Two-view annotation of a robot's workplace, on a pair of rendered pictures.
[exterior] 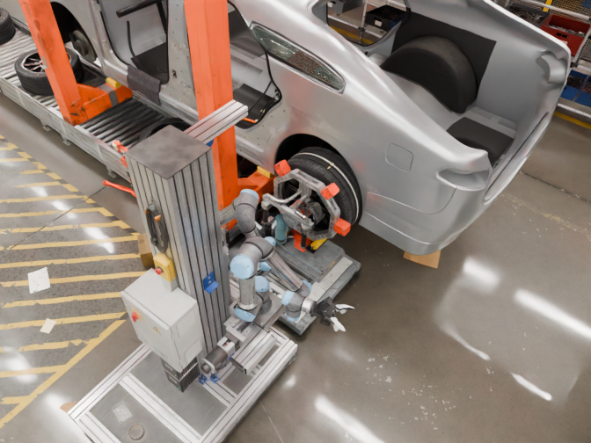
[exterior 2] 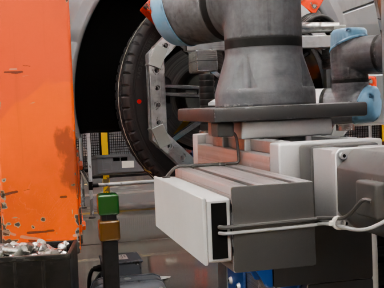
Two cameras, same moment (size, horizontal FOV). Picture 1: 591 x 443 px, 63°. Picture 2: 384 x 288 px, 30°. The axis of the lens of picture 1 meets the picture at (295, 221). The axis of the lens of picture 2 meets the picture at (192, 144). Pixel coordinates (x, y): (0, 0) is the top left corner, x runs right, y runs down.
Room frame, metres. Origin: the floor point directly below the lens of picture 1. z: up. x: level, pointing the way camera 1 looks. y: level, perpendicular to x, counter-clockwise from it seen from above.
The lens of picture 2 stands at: (1.19, 1.47, 0.82)
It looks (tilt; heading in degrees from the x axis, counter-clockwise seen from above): 3 degrees down; 312
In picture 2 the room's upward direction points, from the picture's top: 2 degrees counter-clockwise
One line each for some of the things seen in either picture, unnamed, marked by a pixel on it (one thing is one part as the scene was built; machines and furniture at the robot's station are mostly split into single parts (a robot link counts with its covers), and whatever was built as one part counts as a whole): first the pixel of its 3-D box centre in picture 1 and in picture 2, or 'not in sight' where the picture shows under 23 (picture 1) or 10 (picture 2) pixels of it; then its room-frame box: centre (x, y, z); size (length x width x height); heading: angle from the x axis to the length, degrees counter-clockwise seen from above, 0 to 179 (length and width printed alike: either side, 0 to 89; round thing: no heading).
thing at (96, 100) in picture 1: (102, 89); not in sight; (3.89, 1.91, 0.69); 0.52 x 0.17 x 0.35; 144
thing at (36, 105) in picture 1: (61, 89); not in sight; (4.58, 2.72, 0.19); 1.00 x 0.86 x 0.39; 54
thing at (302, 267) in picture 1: (308, 251); not in sight; (2.54, -0.12, 0.13); 0.50 x 0.36 x 0.10; 54
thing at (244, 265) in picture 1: (247, 285); not in sight; (1.43, 0.23, 1.19); 0.15 x 0.12 x 0.55; 160
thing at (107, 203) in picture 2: not in sight; (107, 204); (2.24, 0.56, 0.64); 0.04 x 0.04 x 0.04; 54
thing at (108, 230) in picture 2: not in sight; (108, 229); (2.24, 0.56, 0.59); 0.04 x 0.04 x 0.04; 54
